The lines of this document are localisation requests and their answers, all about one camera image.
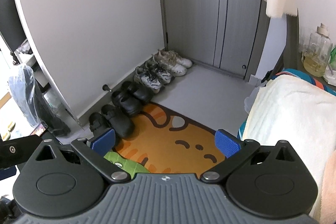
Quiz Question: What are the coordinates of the grey door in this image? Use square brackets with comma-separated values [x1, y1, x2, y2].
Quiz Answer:
[162, 0, 269, 81]

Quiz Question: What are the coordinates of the clear plastic oil bottle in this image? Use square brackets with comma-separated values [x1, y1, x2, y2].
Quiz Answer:
[303, 23, 333, 77]

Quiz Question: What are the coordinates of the white sneaker with beige laces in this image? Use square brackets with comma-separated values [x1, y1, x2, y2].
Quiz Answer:
[159, 50, 193, 69]

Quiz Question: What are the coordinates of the dark slipper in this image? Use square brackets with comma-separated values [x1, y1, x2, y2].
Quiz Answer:
[101, 105, 135, 139]

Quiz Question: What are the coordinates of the wall door stopper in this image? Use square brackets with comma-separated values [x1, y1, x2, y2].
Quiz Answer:
[102, 84, 113, 93]

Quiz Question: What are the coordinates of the blue grey plastic bag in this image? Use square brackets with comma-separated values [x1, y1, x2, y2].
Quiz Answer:
[7, 64, 71, 136]

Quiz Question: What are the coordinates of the orange cat-shaped floor mat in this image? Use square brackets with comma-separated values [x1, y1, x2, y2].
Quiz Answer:
[114, 102, 225, 176]

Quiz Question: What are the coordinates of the black chunky clog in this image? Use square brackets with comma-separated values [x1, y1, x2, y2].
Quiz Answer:
[121, 81, 154, 103]
[111, 90, 141, 115]

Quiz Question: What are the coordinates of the green leaf mat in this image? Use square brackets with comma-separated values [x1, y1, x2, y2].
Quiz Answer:
[104, 151, 149, 178]

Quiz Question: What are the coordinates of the white plastic bag red print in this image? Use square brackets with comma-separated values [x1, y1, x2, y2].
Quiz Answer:
[244, 86, 260, 114]

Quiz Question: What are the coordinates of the black slipper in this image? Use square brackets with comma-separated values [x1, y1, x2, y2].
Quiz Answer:
[89, 112, 111, 136]

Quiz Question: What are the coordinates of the grey sneaker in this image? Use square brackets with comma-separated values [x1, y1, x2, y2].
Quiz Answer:
[133, 67, 163, 94]
[145, 57, 174, 85]

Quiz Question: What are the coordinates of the white patterned sneaker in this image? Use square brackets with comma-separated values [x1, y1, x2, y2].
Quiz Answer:
[153, 54, 187, 77]

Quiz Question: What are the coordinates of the white cloth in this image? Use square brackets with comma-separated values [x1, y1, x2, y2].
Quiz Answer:
[242, 73, 335, 223]

